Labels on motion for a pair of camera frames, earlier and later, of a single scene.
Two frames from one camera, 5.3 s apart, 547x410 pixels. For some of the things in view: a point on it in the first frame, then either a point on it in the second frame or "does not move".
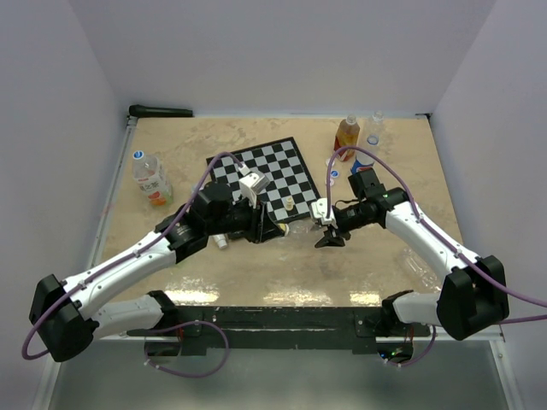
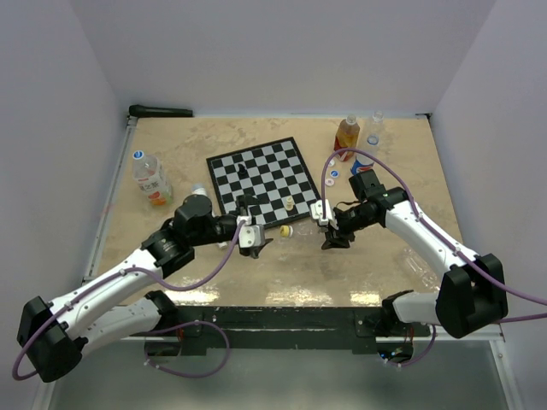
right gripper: [334, 237] does not move
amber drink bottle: [347, 135] does not move
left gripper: [261, 227] to [245, 201]
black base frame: [278, 330] does not move
